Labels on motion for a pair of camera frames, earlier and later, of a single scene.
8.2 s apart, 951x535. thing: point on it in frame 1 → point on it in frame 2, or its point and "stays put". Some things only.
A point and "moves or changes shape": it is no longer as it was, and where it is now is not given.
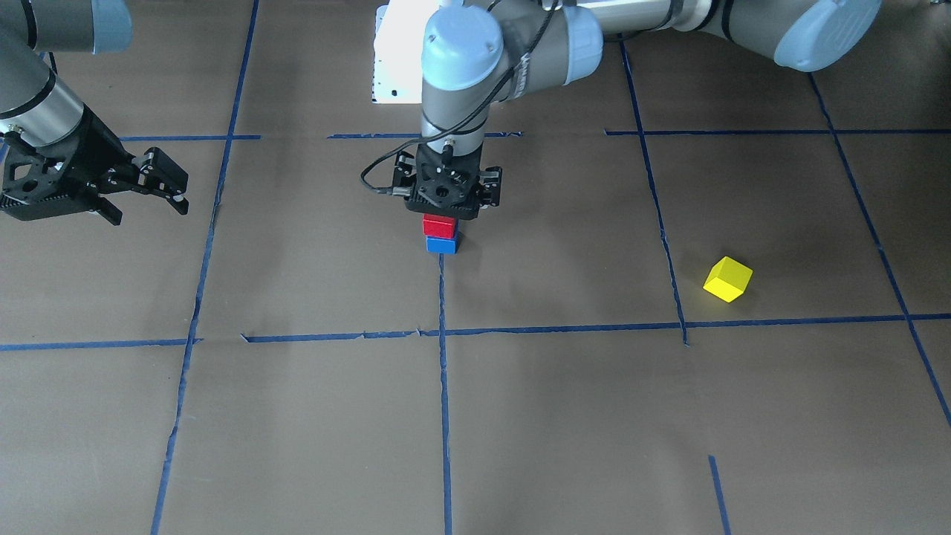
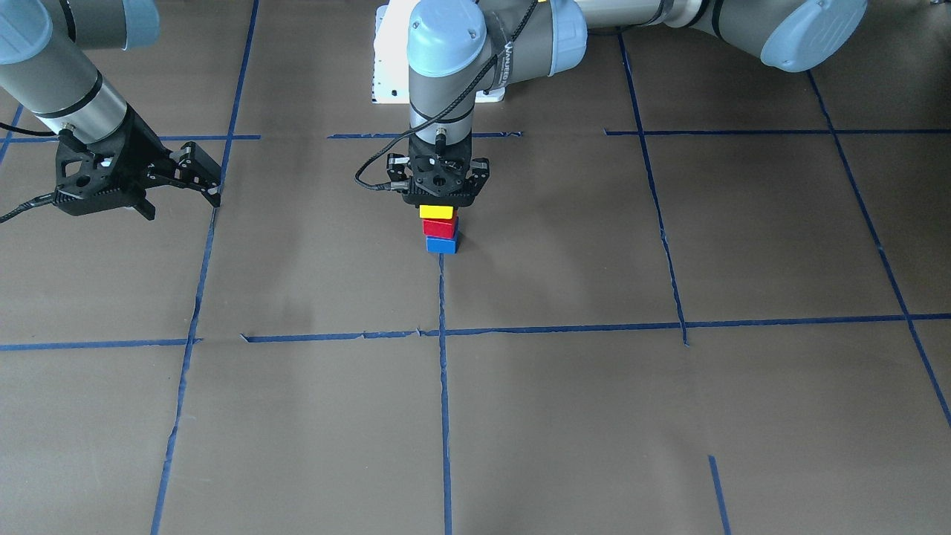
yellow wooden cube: x=728 y=279 moves or changes shape
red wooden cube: x=437 y=226 stays put
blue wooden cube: x=442 y=245 stays put
